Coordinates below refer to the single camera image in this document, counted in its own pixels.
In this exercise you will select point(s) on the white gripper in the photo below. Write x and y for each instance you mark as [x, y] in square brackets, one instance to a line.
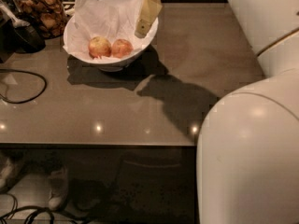
[148, 11]

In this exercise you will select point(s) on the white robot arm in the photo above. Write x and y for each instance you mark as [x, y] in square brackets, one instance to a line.
[247, 161]

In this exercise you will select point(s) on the white bowl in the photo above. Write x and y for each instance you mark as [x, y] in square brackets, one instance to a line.
[110, 34]

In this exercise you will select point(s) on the left red yellow apple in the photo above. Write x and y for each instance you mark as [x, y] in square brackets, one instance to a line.
[99, 47]

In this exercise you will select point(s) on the white paper liner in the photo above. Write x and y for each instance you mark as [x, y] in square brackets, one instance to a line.
[109, 22]

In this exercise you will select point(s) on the glass jar of chips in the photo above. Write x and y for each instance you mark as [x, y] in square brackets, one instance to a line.
[47, 16]

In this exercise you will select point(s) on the black round appliance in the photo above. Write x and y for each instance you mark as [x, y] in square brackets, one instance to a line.
[30, 41]

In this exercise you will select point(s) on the white shoe right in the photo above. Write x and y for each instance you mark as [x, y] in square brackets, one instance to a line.
[58, 188]

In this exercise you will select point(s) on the white shoe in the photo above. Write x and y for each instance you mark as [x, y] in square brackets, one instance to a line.
[58, 188]
[9, 174]

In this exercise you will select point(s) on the white shoe left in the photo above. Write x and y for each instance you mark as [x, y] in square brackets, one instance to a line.
[9, 174]

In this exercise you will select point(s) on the white scoop handle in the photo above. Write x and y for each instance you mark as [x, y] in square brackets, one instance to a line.
[16, 22]

